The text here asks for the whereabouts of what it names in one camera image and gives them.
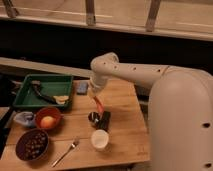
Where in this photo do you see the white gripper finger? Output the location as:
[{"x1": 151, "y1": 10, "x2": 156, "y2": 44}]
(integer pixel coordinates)
[
  {"x1": 87, "y1": 89, "x2": 94, "y2": 98},
  {"x1": 97, "y1": 93, "x2": 103, "y2": 99}
]

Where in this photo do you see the orange red pepper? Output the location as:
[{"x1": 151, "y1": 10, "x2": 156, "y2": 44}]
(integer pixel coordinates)
[{"x1": 94, "y1": 96, "x2": 104, "y2": 113}]

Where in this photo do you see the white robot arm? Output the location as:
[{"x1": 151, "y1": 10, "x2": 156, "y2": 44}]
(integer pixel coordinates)
[{"x1": 90, "y1": 52, "x2": 213, "y2": 171}]

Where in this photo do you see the small metal cup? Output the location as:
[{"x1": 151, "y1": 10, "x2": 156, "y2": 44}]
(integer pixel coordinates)
[{"x1": 88, "y1": 112, "x2": 100, "y2": 124}]

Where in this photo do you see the white plastic cup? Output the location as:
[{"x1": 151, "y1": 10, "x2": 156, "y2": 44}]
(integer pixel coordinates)
[{"x1": 91, "y1": 129, "x2": 109, "y2": 151}]

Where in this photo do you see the blue sponge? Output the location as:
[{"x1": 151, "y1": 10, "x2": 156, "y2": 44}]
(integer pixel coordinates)
[{"x1": 76, "y1": 82, "x2": 88, "y2": 95}]

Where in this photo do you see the pale yellow food piece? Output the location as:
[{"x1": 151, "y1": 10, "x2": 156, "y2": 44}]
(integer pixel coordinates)
[{"x1": 54, "y1": 95, "x2": 69, "y2": 105}]

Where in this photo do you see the wooden cutting board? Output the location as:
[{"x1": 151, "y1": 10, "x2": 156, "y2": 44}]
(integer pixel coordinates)
[{"x1": 0, "y1": 79, "x2": 150, "y2": 171}]

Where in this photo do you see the red orange bowl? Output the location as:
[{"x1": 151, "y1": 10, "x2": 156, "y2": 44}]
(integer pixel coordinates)
[{"x1": 35, "y1": 107, "x2": 62, "y2": 130}]

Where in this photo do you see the yellow orange fruit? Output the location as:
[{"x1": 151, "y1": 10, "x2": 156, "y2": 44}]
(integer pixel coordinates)
[{"x1": 40, "y1": 116, "x2": 56, "y2": 129}]

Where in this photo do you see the silver metal fork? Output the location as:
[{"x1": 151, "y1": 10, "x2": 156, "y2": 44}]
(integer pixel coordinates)
[{"x1": 51, "y1": 138, "x2": 80, "y2": 167}]

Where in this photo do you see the green plastic tray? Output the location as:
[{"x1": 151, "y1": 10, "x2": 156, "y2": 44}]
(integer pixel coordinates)
[{"x1": 13, "y1": 74, "x2": 73, "y2": 110}]

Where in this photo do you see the dark curved utensil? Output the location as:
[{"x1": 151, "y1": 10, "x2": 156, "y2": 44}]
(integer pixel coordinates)
[{"x1": 31, "y1": 80, "x2": 56, "y2": 104}]

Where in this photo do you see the blue grey cloth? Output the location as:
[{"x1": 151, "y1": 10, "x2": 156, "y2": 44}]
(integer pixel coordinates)
[{"x1": 13, "y1": 111, "x2": 35, "y2": 128}]

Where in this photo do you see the dark bowl with beans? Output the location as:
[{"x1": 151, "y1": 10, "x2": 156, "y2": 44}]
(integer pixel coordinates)
[{"x1": 15, "y1": 129, "x2": 49, "y2": 161}]

